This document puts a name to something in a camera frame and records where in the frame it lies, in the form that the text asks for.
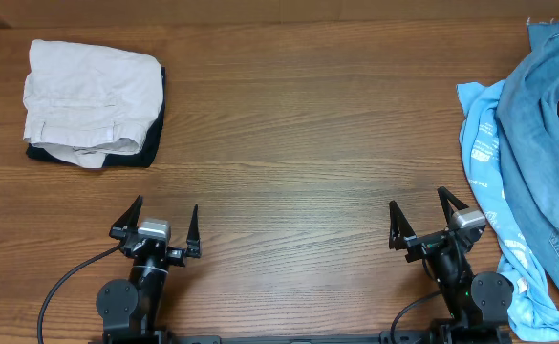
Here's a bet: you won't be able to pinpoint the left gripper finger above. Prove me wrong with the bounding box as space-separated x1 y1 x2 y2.
186 205 200 249
112 195 143 230

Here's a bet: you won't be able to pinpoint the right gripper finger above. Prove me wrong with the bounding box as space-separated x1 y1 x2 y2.
389 201 417 250
437 186 468 223

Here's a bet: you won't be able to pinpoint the blue denim jeans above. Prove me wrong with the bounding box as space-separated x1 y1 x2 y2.
496 21 559 289

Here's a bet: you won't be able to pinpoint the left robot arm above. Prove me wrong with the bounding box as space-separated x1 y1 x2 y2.
96 196 202 343

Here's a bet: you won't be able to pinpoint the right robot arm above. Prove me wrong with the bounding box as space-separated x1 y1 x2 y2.
379 186 514 344

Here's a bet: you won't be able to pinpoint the folded black garment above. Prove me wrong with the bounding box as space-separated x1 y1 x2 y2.
24 66 167 169

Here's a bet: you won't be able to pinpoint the light blue printed t-shirt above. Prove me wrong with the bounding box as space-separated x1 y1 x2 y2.
456 80 559 342

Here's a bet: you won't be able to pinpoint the folded beige trousers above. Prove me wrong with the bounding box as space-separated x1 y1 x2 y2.
21 38 164 169

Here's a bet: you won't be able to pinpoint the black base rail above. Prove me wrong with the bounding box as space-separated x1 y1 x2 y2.
89 331 512 344

